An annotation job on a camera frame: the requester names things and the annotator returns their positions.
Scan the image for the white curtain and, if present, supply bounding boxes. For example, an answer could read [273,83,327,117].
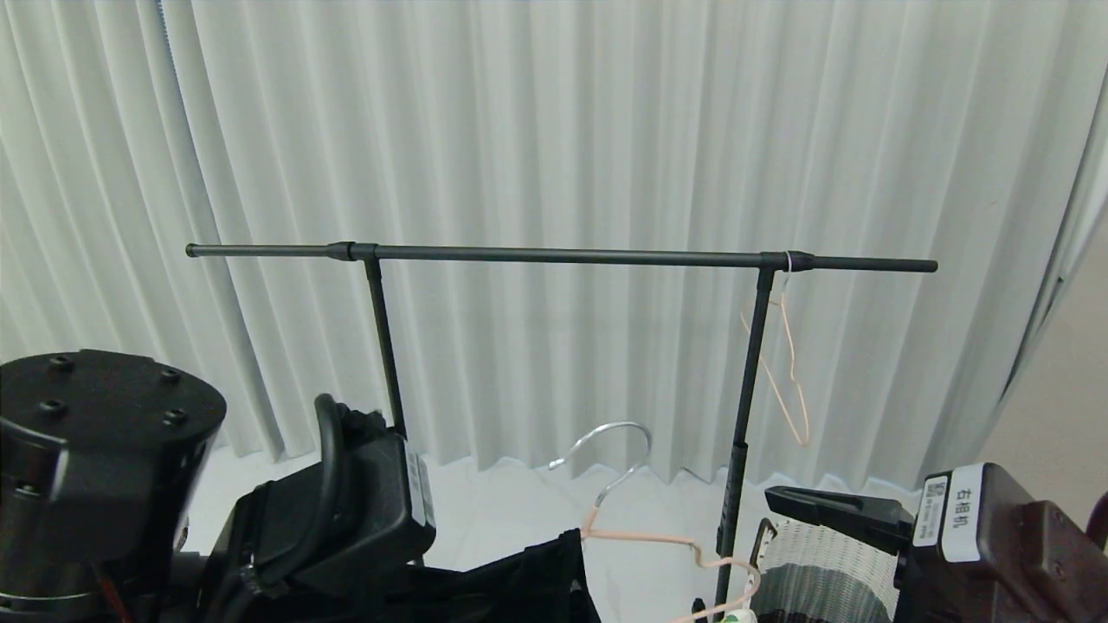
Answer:
[0,0,1108,490]

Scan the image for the white laundry basket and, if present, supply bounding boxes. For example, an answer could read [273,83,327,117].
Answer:
[746,517,905,623]

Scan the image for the pink clothes hanger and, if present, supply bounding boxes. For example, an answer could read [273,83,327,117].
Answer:
[738,273,812,448]
[548,421,763,623]

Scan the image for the black garment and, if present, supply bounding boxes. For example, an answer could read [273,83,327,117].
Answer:
[381,528,604,623]

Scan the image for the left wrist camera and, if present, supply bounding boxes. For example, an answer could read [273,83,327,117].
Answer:
[205,402,436,607]

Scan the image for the black clothes rack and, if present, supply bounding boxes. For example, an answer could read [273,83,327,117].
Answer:
[185,241,939,623]

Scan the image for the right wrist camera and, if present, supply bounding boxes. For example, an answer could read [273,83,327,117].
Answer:
[896,463,1093,623]

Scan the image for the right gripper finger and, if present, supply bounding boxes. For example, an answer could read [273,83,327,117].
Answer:
[765,486,917,557]

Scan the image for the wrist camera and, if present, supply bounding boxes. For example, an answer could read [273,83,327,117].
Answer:
[896,463,1093,623]
[205,402,436,607]

